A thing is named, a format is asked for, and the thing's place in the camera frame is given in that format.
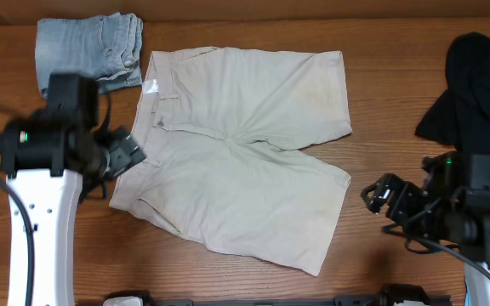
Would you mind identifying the beige khaki shorts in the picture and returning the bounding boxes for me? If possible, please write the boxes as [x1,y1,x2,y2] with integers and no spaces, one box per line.
[110,47,352,275]

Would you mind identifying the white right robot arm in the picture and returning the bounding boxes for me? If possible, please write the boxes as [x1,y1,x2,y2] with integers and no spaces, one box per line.
[361,151,490,305]

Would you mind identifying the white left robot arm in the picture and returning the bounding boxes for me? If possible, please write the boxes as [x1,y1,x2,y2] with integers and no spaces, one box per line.
[0,73,350,305]

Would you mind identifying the folded light blue jeans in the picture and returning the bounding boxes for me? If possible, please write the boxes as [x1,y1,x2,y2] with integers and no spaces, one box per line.
[35,13,144,97]

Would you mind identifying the black garment pile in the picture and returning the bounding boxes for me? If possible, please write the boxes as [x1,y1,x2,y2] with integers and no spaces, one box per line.
[415,32,490,154]

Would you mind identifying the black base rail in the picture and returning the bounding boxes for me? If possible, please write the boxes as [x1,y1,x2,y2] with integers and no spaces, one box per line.
[101,284,453,306]

